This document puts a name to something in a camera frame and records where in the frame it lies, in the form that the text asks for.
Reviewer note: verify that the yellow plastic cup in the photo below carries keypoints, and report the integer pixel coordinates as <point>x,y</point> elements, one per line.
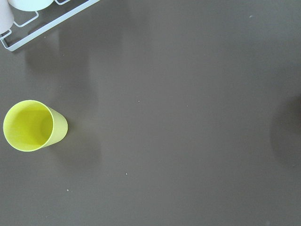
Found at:
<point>31,125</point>

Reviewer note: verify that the white cup in rack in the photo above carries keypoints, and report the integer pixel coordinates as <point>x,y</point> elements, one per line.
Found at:
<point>30,5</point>

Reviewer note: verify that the beige cup in rack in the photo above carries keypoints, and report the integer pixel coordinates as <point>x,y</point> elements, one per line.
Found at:
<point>6,16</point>

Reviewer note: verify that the white wire rack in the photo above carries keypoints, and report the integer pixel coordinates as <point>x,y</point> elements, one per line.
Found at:
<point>28,25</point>

